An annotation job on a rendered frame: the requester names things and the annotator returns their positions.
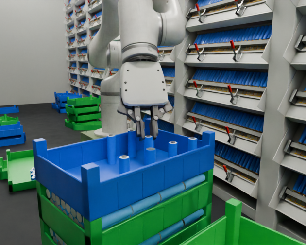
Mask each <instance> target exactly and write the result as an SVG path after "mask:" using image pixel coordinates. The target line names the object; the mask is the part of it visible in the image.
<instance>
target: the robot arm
mask: <svg viewBox="0 0 306 245"><path fill-rule="evenodd" d="M185 33H186V27H185V21H184V17H183V13H182V10H181V6H180V4H179V1H178V0H102V22H101V26H100V29H99V31H98V32H97V34H96V35H95V36H94V38H93V39H92V41H91V43H90V45H89V47H88V50H87V60H88V61H89V63H90V65H92V66H93V67H96V68H102V69H109V68H117V69H119V70H118V72H117V73H116V74H114V75H112V76H110V77H107V78H105V79H103V80H102V81H101V85H100V93H101V120H102V128H101V129H97V130H95V131H94V134H95V135H96V136H98V137H107V135H109V134H113V135H116V134H121V133H125V132H128V130H130V129H131V128H130V127H131V125H130V123H127V116H128V117H129V118H130V119H131V120H132V121H133V122H134V123H135V124H136V137H139V141H143V140H144V139H145V132H144V121H143V120H142V119H141V115H140V111H150V115H151V120H150V123H149V129H150V135H151V136H152V137H153V140H155V139H156V136H158V124H157V120H158V119H159V118H160V117H161V115H162V114H165V113H167V112H169V111H171V110H172V106H171V104H170V102H169V100H168V94H167V88H166V83H165V78H164V74H163V72H162V68H161V66H160V63H158V62H159V56H158V48H157V46H176V45H179V44H180V43H182V41H183V40H184V38H185ZM119 35H120V41H112V40H114V39H115V38H117V37H118V36H119Z"/></svg>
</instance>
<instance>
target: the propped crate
mask: <svg viewBox="0 0 306 245"><path fill-rule="evenodd" d="M6 153H7V172H8V185H9V192H10V193H11V192H17V191H22V190H27V189H32V188H36V180H32V181H31V174H30V170H31V169H32V168H33V167H34V155H33V150H26V151H19V152H11V153H10V149H8V150H6Z"/></svg>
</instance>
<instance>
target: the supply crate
mask: <svg viewBox="0 0 306 245"><path fill-rule="evenodd" d="M115 138H116V164H108V160H107V137H102V138H98V139H93V140H87V141H83V142H78V143H74V144H69V145H65V146H60V147H55V148H51V149H47V142H46V140H45V139H43V138H40V139H34V140H32V143H33V155H34V169H35V179H36V180H37V181H38V182H40V183H41V184H42V185H43V186H45V187H46V188H47V189H49V190H50V191H51V192H52V193H54V194H55V195H56V196H58V197H59V198H60V199H62V200H63V201H64V202H65V203H67V204H68V205H69V206H71V207H72V208H73V209H74V210H76V211H77V212H78V213H79V214H81V215H82V216H83V217H84V218H86V219H87V220H88V221H90V222H91V221H93V220H96V219H98V218H100V217H103V216H105V215H107V214H110V213H112V212H114V211H116V210H119V209H121V208H123V207H126V206H128V205H130V204H132V203H134V202H137V201H139V200H141V199H144V198H146V197H148V196H150V195H153V194H155V193H158V192H160V191H162V190H164V189H167V188H169V187H171V186H174V185H176V184H178V183H180V182H183V181H185V180H187V179H190V178H192V177H194V176H197V175H199V174H201V173H204V172H206V171H208V170H210V169H213V168H214V151H215V132H213V131H209V130H207V131H203V133H202V140H199V139H197V149H194V150H191V151H188V138H189V137H187V136H183V135H179V134H175V133H171V132H167V131H163V130H158V136H156V139H155V140H153V148H155V149H156V162H155V163H152V164H149V165H144V140H143V141H139V137H136V157H130V171H128V172H125V173H122V174H119V157H120V156H122V155H127V156H128V132H125V133H121V134H116V135H115ZM170 141H175V142H177V143H178V150H177V155H176V156H173V157H170V158H168V144H169V142H170Z"/></svg>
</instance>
